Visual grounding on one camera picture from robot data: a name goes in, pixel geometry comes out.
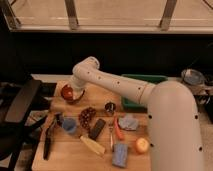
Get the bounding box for orange red bowl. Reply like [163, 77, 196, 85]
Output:
[61, 84, 73, 100]

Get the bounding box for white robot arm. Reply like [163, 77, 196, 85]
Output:
[70, 57, 205, 171]

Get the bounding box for small metal cup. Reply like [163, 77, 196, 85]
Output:
[105, 102, 116, 115]

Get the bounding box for purple bowl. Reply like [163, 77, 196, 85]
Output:
[64, 92, 84, 104]

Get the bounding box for bunch of dark grapes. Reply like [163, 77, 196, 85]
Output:
[78, 107, 96, 131]

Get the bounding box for black rectangular block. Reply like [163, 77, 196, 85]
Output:
[89, 119, 106, 140]

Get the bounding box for metal fork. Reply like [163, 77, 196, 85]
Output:
[108, 122, 114, 152]

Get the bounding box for green plastic tray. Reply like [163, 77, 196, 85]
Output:
[121, 74, 168, 111]

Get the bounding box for grey blue cloth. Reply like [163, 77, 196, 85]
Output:
[118, 115, 139, 131]

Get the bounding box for wooden cutting board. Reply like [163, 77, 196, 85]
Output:
[32, 81, 151, 171]

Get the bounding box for orange carrot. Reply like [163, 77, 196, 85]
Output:
[114, 117, 124, 140]

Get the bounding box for blue plastic cup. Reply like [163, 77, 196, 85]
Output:
[62, 118, 77, 134]

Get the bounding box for blue sponge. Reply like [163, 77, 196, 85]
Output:
[112, 143, 128, 168]

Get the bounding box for orange apple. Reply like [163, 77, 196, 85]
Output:
[135, 138, 149, 154]

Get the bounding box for black tongs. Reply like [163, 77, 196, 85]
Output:
[43, 113, 62, 160]

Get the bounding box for grey round dish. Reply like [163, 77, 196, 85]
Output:
[181, 69, 205, 86]

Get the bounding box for black office chair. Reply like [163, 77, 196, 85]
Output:
[0, 79, 56, 171]

